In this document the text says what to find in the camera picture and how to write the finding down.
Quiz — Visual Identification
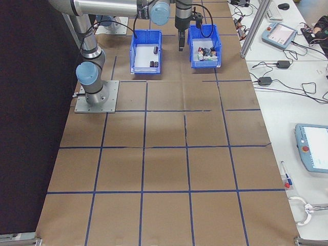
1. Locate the blue bin with push buttons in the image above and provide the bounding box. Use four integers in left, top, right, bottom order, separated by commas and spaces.
188, 25, 222, 69

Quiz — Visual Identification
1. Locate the blue bin with batteries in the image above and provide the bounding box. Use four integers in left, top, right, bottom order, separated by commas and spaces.
129, 29, 163, 75

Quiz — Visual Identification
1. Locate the dark sleeved person forearm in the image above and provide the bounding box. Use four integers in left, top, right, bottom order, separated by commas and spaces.
313, 14, 328, 46

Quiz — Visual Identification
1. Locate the pile of small mixed parts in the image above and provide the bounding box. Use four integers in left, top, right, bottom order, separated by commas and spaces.
192, 38, 218, 62

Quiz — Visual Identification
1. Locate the white bin liner sheet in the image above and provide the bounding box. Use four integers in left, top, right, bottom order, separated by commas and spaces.
134, 44, 159, 69

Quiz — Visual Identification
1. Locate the white keyboard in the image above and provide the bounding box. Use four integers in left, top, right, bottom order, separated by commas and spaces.
265, 1, 284, 21

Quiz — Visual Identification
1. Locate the teach pendant with pink screen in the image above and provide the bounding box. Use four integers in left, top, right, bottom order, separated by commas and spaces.
261, 22, 299, 51

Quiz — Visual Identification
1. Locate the white marker pen blue tip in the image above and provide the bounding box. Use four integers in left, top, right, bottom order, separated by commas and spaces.
280, 160, 290, 180

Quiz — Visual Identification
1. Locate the teach pendant with white screen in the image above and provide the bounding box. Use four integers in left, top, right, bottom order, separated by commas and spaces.
294, 123, 328, 174

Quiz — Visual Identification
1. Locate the foil wrapped tool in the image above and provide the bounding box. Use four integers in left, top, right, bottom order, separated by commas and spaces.
303, 203, 328, 214

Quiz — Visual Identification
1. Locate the metal corner profile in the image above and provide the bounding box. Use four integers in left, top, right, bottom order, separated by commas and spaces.
293, 236, 328, 246

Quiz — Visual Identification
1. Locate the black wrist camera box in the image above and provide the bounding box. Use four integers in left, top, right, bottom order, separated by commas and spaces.
192, 11, 203, 29

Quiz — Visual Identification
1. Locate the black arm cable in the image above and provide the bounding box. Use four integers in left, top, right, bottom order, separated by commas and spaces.
79, 9, 215, 51

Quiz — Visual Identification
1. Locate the black device with cables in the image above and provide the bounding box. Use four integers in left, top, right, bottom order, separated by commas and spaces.
229, 0, 251, 8

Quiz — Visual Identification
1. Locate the slanted aluminium profile post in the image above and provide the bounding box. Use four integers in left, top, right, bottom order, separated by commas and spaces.
240, 0, 273, 59

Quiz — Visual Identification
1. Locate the long black adapter cable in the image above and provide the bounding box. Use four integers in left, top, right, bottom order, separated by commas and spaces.
250, 73, 328, 104

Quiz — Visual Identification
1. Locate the aluminium frame post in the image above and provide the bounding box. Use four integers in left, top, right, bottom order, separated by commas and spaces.
61, 13, 80, 49

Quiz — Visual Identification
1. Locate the black board with red wires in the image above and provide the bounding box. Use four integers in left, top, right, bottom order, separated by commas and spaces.
299, 23, 320, 47

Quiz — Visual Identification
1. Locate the black teach pendant cable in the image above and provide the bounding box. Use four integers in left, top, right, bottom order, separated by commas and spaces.
282, 40, 328, 62

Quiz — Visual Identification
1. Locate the black frame cover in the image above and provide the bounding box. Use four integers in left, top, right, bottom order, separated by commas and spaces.
0, 0, 83, 235

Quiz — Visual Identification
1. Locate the white tape ring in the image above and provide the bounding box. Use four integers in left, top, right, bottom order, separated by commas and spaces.
288, 196, 313, 226

